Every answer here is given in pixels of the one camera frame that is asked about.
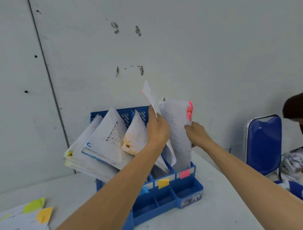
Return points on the person's left hand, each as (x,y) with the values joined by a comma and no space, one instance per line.
(157,132)

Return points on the person's right hand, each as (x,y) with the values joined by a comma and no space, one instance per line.
(200,136)

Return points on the person's right thumb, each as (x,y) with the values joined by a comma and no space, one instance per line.
(190,129)

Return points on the person's left fingers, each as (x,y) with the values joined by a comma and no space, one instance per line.
(151,115)

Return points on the paper stack with pink tabs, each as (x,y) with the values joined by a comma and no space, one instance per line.
(176,118)

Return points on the white paper sheet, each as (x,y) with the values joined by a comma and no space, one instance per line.
(149,94)

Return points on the person's right forearm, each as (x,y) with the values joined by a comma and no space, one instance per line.
(248,187)

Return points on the person's left forearm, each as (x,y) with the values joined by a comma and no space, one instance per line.
(118,189)

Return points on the paper stack with orange tab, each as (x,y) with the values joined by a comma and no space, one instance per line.
(136,135)

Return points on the pink sticky note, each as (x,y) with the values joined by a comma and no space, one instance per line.
(185,174)

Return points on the paper stack with blue edge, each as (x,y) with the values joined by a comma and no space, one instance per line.
(109,139)

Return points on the papers inside organizer slot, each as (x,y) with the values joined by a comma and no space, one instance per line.
(159,169)

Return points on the yellow sticky note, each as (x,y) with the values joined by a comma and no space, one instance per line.
(163,183)

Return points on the picture sticker on organizer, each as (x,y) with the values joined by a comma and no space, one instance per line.
(191,199)

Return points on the blue padded metal chair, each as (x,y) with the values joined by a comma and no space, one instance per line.
(264,144)

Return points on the blue sticky note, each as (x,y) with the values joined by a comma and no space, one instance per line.
(144,190)

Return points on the blue plastic file organizer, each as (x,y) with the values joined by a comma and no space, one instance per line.
(165,201)

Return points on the paper stack with yellow tabs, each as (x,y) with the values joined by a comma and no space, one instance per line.
(87,161)

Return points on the pile of crumpled papers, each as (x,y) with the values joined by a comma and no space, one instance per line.
(292,163)

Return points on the orange-yellow sticky note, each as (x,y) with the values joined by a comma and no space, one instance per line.
(44,215)

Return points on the yellow-green sticky note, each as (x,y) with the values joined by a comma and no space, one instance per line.
(34,205)

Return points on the loose papers on table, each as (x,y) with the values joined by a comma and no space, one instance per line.
(16,219)

